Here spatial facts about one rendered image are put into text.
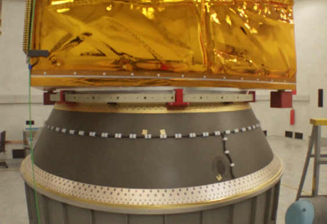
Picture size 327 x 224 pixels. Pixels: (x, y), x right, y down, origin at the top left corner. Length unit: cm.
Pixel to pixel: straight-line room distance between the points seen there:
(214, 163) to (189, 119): 28
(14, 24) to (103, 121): 582
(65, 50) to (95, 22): 21
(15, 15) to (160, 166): 629
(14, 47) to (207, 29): 584
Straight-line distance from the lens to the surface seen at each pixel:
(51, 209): 165
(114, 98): 144
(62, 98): 171
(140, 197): 130
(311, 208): 91
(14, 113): 686
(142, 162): 135
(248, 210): 162
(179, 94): 141
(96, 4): 139
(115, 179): 136
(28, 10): 149
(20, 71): 685
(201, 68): 158
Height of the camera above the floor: 171
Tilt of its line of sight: 2 degrees down
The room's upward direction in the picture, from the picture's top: straight up
